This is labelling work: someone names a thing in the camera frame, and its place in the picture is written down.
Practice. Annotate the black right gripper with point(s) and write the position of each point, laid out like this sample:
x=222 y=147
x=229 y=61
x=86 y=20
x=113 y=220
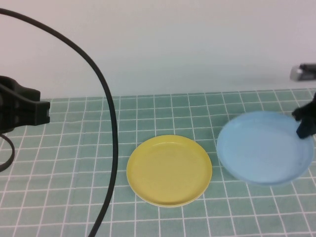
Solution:
x=313 y=103

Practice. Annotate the yellow round plate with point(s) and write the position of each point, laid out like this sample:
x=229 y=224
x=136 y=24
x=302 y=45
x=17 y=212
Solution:
x=168 y=170

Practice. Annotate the green checked tablecloth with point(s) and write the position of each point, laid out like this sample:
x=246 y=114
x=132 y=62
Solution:
x=61 y=197

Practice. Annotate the light blue round plate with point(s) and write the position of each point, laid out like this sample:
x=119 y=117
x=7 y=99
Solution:
x=259 y=153

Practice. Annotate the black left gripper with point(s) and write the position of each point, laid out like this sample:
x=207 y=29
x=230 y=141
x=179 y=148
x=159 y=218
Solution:
x=10 y=93

